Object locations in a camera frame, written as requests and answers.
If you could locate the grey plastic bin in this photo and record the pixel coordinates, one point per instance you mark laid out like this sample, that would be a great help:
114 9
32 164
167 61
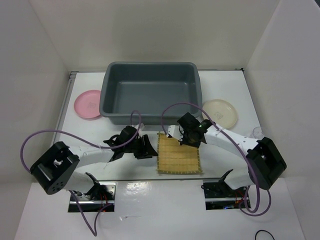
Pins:
161 91

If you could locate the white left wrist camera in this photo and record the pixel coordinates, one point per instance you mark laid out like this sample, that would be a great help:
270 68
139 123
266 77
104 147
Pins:
140 126

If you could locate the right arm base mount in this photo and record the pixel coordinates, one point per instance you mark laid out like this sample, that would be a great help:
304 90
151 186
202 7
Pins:
218 196

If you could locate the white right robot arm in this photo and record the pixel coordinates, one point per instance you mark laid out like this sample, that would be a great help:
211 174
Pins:
264 162

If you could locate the woven bamboo mat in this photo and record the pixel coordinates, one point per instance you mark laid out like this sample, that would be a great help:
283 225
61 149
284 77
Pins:
176 159

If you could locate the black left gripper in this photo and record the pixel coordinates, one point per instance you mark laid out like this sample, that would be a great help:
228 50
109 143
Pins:
147 151

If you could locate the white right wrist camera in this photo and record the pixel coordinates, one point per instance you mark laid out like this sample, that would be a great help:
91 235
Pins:
175 132

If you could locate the pink plate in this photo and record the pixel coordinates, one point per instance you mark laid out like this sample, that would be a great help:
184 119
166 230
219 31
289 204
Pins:
87 104

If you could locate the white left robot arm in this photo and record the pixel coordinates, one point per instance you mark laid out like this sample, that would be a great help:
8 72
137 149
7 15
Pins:
57 168

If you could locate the clear plastic cup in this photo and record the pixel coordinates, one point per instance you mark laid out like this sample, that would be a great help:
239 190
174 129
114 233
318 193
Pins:
257 133

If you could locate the cream plate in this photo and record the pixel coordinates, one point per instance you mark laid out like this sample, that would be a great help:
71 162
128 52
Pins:
221 112

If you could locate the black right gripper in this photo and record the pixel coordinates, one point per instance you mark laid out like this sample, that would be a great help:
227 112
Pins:
196 144

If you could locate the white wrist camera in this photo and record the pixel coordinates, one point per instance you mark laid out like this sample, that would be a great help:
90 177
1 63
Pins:
140 126
175 132

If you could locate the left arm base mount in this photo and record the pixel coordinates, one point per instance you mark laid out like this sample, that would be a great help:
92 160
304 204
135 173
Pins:
103 199

